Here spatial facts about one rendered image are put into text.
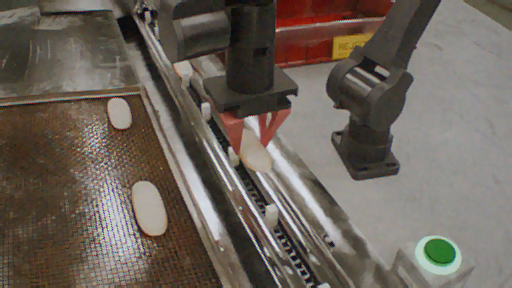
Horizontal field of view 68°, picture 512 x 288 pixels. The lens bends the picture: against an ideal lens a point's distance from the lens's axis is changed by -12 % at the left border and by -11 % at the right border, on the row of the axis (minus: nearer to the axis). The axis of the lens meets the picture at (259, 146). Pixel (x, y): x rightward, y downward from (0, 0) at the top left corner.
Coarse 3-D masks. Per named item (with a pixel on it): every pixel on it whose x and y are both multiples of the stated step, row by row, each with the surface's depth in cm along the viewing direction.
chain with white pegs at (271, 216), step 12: (144, 12) 126; (156, 36) 108; (192, 96) 85; (204, 108) 76; (216, 132) 75; (228, 156) 70; (240, 168) 68; (252, 192) 63; (264, 204) 61; (264, 216) 59; (276, 216) 57; (276, 228) 57; (300, 264) 53
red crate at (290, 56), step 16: (304, 16) 126; (320, 16) 126; (336, 16) 126; (352, 16) 127; (288, 48) 96; (304, 48) 97; (320, 48) 99; (416, 48) 108; (288, 64) 98; (304, 64) 99
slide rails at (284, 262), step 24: (144, 24) 115; (168, 72) 91; (216, 120) 76; (216, 144) 71; (240, 192) 61; (264, 192) 61; (288, 216) 58; (264, 240) 54; (288, 264) 51; (312, 264) 51
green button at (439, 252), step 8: (432, 240) 47; (440, 240) 47; (424, 248) 46; (432, 248) 46; (440, 248) 46; (448, 248) 46; (424, 256) 46; (432, 256) 45; (440, 256) 45; (448, 256) 45; (432, 264) 45; (440, 264) 44; (448, 264) 44
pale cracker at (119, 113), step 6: (108, 102) 71; (114, 102) 70; (120, 102) 70; (126, 102) 71; (108, 108) 69; (114, 108) 69; (120, 108) 69; (126, 108) 69; (108, 114) 68; (114, 114) 67; (120, 114) 67; (126, 114) 68; (114, 120) 66; (120, 120) 66; (126, 120) 67; (114, 126) 66; (120, 126) 65; (126, 126) 66
